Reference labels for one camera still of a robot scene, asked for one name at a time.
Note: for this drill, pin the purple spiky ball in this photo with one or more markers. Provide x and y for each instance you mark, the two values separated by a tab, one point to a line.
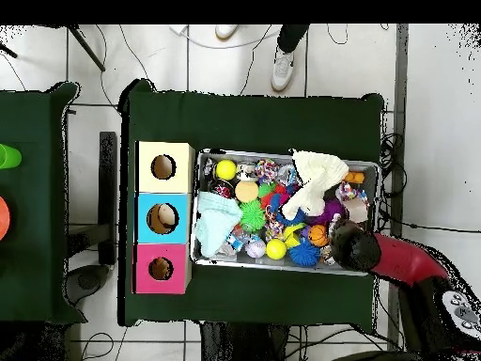
329	212

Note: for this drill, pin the plain wooden block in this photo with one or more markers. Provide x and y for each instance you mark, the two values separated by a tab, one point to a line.
358	211

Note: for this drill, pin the wooden box with three holes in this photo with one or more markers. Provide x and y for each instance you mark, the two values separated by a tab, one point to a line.
180	218

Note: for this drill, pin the cream knitted cloth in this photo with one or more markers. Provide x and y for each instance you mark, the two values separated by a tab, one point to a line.
316	180

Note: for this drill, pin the clear mesh bin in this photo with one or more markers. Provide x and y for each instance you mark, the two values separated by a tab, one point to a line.
197	252

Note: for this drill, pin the orange foam disc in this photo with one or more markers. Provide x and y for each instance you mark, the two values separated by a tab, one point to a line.
246	191

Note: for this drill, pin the dark green table cloth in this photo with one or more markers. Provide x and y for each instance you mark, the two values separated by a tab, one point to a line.
263	120
37	188

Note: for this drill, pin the mint green cloth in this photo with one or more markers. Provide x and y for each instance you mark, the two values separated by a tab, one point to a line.
216	222

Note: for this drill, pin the orange toy basketball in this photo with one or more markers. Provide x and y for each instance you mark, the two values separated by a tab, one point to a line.
319	235

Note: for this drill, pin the green cup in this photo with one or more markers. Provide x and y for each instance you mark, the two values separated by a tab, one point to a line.
7	156

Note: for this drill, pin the blue spiky ball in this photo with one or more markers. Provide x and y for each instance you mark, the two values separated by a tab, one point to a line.
304	254

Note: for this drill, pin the yellow ball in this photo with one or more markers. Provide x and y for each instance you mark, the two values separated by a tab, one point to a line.
276	249
226	169

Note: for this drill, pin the silver soda can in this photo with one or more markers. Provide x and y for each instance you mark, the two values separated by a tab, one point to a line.
246	171

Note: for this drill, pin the black tripod leg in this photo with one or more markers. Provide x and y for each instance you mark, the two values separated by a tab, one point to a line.
86	47

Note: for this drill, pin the green spiky ball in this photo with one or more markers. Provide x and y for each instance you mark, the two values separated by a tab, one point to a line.
253	214

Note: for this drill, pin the person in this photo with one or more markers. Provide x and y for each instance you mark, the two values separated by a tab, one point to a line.
283	71

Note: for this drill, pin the orange round object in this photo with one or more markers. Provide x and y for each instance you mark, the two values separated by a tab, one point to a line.
4	218

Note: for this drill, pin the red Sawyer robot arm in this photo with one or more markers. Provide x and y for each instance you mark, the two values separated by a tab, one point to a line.
406	262

